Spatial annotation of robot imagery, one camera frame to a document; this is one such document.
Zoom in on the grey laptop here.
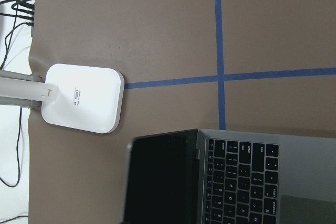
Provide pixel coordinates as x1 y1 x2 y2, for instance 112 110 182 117
122 129 335 223

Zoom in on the white desk lamp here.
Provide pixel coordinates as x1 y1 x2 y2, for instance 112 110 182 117
0 63 125 134

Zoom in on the aluminium frame post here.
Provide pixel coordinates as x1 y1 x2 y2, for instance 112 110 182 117
1 70 42 109

